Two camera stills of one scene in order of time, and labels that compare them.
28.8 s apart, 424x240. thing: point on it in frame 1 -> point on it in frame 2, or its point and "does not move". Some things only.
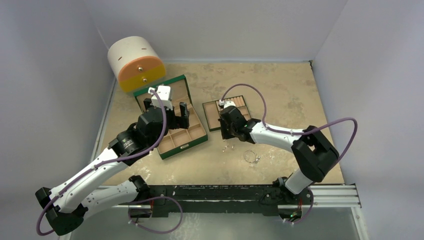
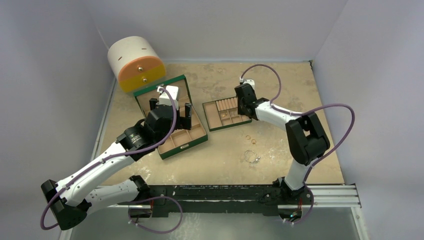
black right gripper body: (226, 120) -> (244, 93)
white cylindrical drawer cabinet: (136, 64) does not move
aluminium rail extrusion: (345, 196) does not move
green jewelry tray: (212, 110) does not move
